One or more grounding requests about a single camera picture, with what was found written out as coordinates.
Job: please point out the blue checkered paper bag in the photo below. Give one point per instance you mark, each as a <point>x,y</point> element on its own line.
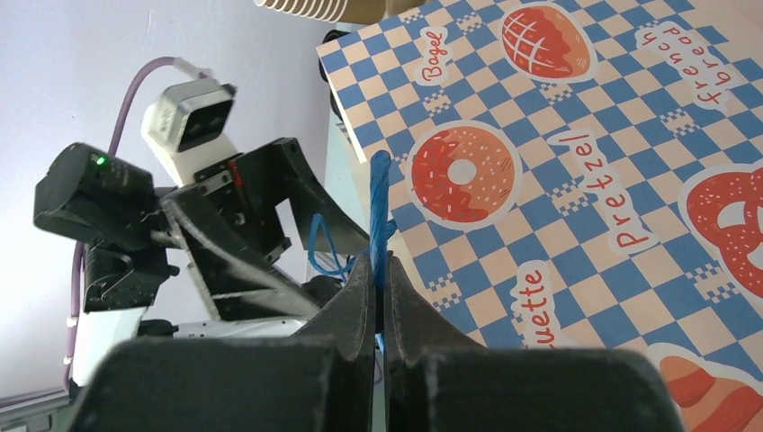
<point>579,174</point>

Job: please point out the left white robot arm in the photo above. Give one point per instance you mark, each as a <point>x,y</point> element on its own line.
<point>112,210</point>

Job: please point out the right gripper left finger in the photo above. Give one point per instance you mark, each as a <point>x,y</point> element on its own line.
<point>318,379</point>

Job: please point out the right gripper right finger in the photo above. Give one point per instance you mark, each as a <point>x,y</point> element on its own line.
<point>438,379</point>

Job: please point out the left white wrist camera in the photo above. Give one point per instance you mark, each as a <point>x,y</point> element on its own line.
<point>184,127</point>

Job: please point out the stack of paper cups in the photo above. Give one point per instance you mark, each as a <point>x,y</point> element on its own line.
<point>330,11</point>

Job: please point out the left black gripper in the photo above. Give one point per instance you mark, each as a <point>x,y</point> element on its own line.
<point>228,227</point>

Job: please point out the aluminium frame rail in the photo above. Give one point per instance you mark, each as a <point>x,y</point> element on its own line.
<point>46,410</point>

